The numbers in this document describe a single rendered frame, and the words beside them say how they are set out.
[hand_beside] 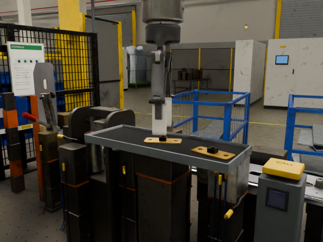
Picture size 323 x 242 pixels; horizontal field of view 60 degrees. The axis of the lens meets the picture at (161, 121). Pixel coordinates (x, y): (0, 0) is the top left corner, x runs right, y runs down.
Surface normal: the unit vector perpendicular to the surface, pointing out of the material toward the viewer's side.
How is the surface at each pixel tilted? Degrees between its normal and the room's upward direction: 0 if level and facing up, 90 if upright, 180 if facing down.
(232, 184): 90
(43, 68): 90
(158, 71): 81
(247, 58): 90
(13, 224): 0
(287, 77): 90
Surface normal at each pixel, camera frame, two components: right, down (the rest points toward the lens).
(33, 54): 0.83, 0.11
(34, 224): 0.00, -0.98
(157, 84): -0.16, 0.04
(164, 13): 0.01, 0.20
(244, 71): -0.48, 0.18
